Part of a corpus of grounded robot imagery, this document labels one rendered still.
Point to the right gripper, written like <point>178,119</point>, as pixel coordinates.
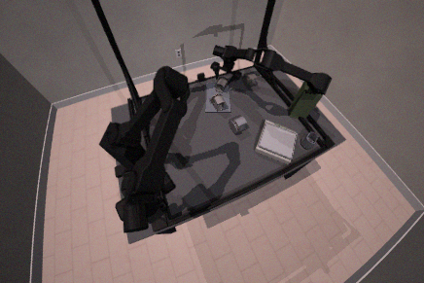
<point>166,188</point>

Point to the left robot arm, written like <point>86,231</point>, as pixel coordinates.
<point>273,61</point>

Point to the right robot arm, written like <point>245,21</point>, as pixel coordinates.
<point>148,173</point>

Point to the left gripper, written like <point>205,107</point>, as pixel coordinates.
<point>227,66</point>

